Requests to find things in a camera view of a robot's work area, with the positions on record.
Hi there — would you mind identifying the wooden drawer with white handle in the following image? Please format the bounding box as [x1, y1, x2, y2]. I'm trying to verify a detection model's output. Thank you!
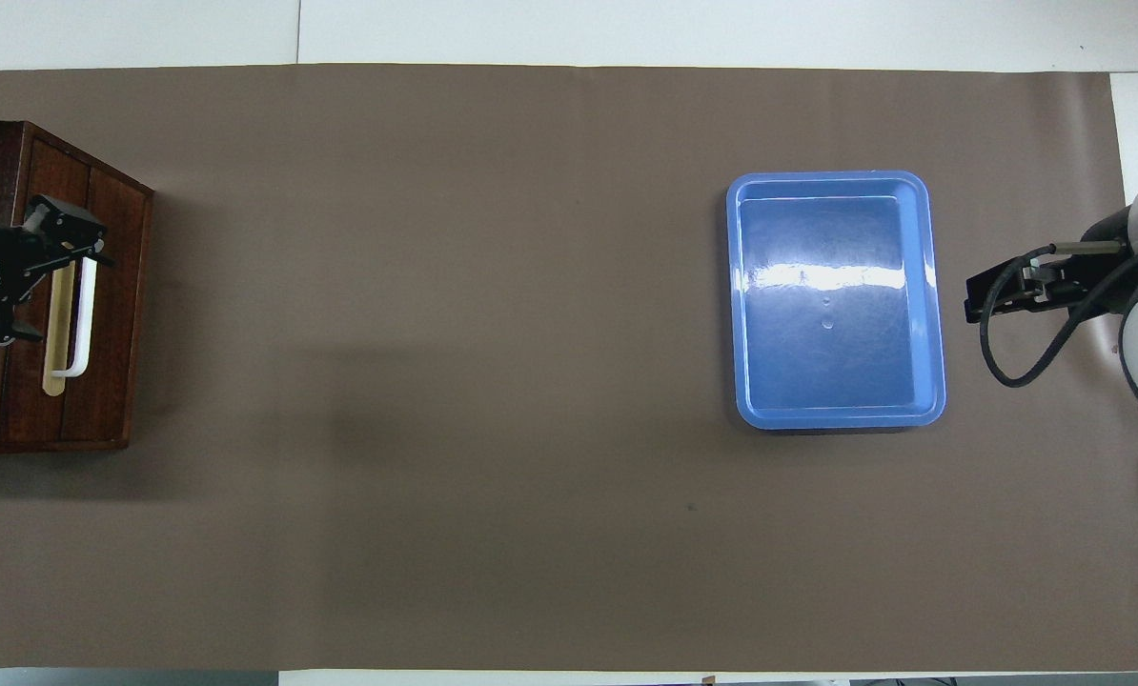
[0, 136, 101, 449]

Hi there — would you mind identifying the dark wooden drawer cabinet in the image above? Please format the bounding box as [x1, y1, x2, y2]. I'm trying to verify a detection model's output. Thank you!
[0, 120, 156, 454]

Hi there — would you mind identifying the blue plastic tray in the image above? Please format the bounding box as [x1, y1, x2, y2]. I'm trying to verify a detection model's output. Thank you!
[725, 170, 948, 432]

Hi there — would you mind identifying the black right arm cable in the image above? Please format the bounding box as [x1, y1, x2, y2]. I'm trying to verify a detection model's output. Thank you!
[977, 242, 1138, 389]

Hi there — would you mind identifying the brown table mat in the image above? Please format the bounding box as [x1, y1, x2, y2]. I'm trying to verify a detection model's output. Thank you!
[0, 62, 1138, 674]

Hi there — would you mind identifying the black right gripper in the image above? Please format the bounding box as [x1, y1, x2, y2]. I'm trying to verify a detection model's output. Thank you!
[965, 215, 1134, 325]

